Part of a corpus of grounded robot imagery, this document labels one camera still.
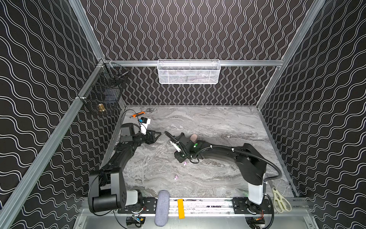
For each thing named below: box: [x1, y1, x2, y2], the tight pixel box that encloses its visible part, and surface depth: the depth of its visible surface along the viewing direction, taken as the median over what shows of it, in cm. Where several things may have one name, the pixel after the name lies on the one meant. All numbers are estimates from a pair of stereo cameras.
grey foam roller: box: [154, 189, 170, 227], surface depth 73 cm
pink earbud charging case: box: [190, 133, 198, 143], surface depth 102 cm
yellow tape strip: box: [177, 198, 185, 219], surface depth 75 cm
